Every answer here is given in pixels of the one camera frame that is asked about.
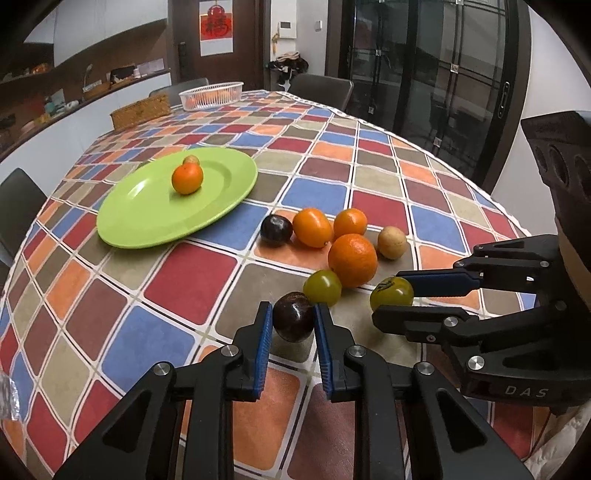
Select green plate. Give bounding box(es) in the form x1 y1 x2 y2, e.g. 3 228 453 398
96 147 258 249

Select large orange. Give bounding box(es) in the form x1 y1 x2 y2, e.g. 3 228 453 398
328 233 378 289

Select oranges in white basket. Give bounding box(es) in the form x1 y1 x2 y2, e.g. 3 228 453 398
190 89 236 105

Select tan round fruit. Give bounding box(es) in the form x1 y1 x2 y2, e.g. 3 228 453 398
377 226 408 260

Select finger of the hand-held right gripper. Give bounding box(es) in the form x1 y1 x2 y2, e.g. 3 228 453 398
371 302 567 356
396 234 562 297

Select small round orange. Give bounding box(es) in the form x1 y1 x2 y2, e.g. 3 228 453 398
333 208 368 238

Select dark purple plum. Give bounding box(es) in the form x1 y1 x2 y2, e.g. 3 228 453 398
260 215 294 247
272 292 317 343

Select black framed glass doors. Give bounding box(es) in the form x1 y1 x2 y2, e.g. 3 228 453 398
338 0 533 185

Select grey dining chair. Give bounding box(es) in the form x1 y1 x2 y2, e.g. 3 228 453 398
148 78 210 99
287 74 354 112
0 168 48 278

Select red paper door poster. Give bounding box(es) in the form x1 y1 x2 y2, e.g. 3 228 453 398
199 0 234 58

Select checkered tablecloth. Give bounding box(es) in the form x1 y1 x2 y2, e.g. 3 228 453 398
0 89 555 480

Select clear plastic wrapper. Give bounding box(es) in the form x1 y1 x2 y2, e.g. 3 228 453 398
0 372 20 422

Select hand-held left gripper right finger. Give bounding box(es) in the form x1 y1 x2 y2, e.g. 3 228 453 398
314 303 536 480

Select orange with green patch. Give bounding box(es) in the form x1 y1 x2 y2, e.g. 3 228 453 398
172 163 204 196

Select white plastic basket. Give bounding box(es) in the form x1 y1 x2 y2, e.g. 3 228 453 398
178 82 245 112

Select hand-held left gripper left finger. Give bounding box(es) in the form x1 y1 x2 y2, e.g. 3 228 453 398
53 301 273 480

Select brown wooden door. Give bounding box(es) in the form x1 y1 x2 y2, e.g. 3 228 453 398
167 0 265 93

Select white sideboard counter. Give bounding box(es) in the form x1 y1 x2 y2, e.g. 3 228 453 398
0 68 172 163

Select pile of dark clothes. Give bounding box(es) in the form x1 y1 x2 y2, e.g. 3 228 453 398
264 52 310 86

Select oval orange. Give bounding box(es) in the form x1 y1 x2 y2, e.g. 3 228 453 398
293 208 334 248

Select woven wicker basket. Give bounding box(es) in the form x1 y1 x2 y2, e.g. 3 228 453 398
110 93 171 131

